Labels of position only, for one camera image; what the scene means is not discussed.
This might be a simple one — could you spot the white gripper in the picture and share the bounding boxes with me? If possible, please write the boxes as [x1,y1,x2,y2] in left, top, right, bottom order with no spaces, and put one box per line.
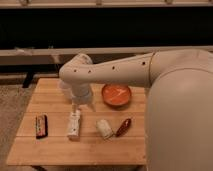
[71,84,96,113]

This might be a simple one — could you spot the white sponge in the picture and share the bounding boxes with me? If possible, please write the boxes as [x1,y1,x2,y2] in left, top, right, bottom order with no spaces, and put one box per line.
[96,119,114,139]

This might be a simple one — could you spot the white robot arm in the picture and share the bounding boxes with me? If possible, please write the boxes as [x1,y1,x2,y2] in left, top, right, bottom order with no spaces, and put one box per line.
[59,49,213,171]

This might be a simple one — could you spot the white ceramic cup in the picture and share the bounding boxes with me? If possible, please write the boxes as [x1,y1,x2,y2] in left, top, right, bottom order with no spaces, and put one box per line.
[58,80,71,99]

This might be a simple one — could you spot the white plastic bottle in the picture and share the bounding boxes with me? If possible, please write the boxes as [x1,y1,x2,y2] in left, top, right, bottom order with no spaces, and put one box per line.
[67,110,81,140]

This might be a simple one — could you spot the orange bowl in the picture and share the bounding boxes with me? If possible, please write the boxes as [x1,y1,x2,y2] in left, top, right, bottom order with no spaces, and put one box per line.
[101,84,132,107]

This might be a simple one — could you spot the wooden table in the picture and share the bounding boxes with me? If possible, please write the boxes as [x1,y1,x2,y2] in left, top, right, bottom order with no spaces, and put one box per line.
[7,78,146,166]

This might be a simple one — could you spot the dark snack bar packet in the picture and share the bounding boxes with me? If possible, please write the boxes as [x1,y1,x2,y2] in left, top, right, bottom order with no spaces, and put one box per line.
[36,115,48,139]

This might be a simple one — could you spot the red chili pepper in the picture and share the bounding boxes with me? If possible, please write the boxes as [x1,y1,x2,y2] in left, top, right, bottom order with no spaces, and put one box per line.
[115,118,131,137]

